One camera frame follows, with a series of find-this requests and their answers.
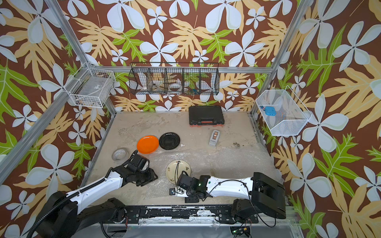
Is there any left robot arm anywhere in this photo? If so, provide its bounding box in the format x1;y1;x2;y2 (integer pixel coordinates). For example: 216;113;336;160
27;153;158;238

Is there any cream patterned plate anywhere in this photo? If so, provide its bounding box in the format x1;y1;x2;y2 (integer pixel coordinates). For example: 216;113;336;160
165;160;192;184

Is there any white wire basket left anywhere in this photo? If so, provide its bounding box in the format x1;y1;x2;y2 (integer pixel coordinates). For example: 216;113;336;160
66;63;116;108

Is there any white wire basket right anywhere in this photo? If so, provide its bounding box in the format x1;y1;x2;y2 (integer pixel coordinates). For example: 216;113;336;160
256;86;313;137

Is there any white wire basket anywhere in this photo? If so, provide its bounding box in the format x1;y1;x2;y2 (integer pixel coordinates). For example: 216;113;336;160
256;86;313;137
66;63;116;108

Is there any orange plate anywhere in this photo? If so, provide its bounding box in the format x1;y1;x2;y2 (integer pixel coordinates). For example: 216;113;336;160
137;135;159;154

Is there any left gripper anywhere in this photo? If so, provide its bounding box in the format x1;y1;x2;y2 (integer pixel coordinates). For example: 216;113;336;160
135;167;161;185

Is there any black wire basket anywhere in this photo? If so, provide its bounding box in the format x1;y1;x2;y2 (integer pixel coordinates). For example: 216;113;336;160
127;62;220;95

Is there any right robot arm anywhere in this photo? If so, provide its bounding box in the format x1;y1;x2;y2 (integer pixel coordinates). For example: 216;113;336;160
169;172;286;220

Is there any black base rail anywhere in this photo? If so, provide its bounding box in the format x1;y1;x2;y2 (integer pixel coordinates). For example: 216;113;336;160
107;204;259;226

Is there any clear bubble wrap sheet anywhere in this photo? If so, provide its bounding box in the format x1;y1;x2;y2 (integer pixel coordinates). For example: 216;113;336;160
140;147;284;205

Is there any white tape dispenser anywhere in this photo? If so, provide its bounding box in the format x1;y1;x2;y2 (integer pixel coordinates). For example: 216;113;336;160
208;130;220;147

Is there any blue object in basket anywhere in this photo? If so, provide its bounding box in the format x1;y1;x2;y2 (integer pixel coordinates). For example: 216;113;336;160
265;106;276;117

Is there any black plate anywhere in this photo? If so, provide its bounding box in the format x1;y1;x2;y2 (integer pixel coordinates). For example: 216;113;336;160
159;132;181;150

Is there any black plastic case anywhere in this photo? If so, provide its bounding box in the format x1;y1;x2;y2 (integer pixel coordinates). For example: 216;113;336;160
188;106;225;126

